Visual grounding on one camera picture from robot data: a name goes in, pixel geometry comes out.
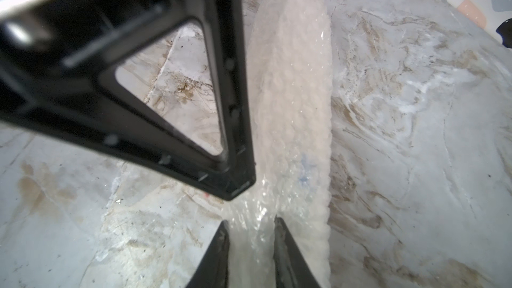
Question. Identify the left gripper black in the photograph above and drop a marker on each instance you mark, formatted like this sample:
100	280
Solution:
159	83

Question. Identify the clear bubble wrap sheet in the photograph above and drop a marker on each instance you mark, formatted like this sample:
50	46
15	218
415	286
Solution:
290	75

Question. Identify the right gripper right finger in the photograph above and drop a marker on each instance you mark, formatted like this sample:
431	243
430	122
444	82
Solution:
291	269

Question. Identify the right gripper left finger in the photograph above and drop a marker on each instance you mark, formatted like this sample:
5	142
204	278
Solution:
213	269

